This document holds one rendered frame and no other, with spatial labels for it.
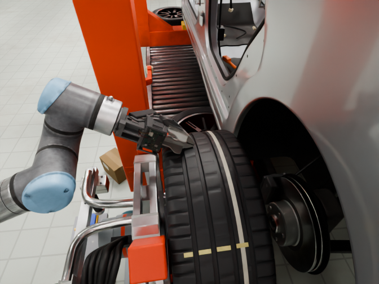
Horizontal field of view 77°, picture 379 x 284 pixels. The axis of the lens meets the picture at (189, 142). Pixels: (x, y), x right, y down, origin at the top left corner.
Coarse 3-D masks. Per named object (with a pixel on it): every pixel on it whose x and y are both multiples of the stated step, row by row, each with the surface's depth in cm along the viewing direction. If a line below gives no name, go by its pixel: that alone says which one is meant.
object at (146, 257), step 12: (144, 240) 53; (156, 240) 52; (132, 252) 48; (144, 252) 48; (156, 252) 48; (132, 264) 47; (144, 264) 48; (156, 264) 48; (132, 276) 47; (144, 276) 47; (156, 276) 47
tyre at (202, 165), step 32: (192, 160) 63; (192, 192) 56; (224, 192) 57; (256, 192) 57; (192, 224) 54; (224, 224) 54; (256, 224) 54; (192, 256) 51; (224, 256) 52; (256, 256) 52
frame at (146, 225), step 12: (144, 156) 72; (156, 156) 75; (144, 168) 70; (156, 168) 71; (156, 180) 68; (156, 192) 63; (156, 204) 60; (132, 216) 57; (144, 216) 58; (156, 216) 58; (132, 228) 56; (144, 228) 56; (156, 228) 56; (168, 264) 97; (168, 276) 94
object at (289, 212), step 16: (288, 176) 86; (288, 192) 83; (304, 192) 76; (272, 208) 86; (288, 208) 81; (304, 208) 74; (288, 224) 78; (304, 224) 75; (320, 224) 70; (288, 240) 78; (304, 240) 75; (320, 240) 70; (288, 256) 87; (304, 256) 76; (320, 256) 71; (304, 272) 77
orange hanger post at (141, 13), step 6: (138, 0) 237; (144, 0) 238; (138, 6) 241; (144, 6) 241; (138, 12) 244; (144, 12) 245; (138, 18) 248; (144, 18) 249; (138, 24) 252; (144, 24) 253; (138, 30) 255; (144, 30) 257; (144, 36) 261; (144, 42) 266; (150, 42) 267
